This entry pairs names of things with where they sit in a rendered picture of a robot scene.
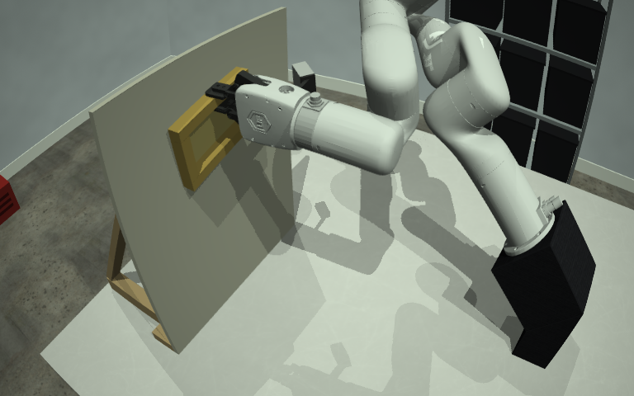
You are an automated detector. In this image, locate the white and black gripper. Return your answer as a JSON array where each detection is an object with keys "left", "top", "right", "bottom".
[{"left": 205, "top": 70, "right": 310, "bottom": 150}]

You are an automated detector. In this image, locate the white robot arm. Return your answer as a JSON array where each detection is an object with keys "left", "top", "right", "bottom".
[{"left": 292, "top": 0, "right": 563, "bottom": 257}]

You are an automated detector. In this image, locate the brown wooden support brace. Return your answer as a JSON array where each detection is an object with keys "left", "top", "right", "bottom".
[{"left": 106, "top": 215, "right": 173, "bottom": 351}]

